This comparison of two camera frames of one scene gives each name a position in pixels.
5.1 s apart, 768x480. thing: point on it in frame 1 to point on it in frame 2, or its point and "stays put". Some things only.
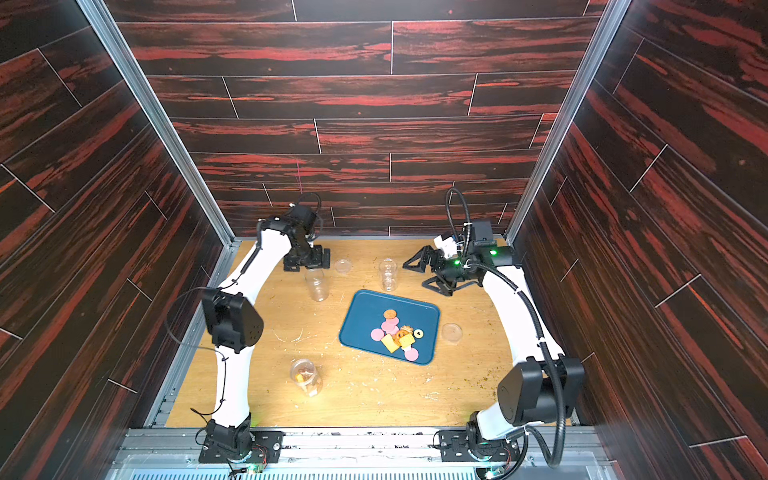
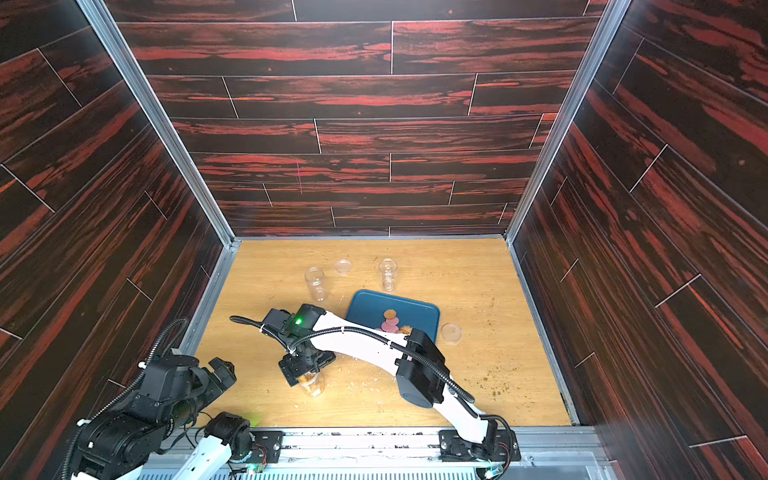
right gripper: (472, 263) to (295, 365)
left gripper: (317, 262) to (210, 378)
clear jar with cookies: (388, 275) stays put
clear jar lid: (343, 266) stays put
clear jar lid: (452, 333) stays put
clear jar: (305, 374) stays put
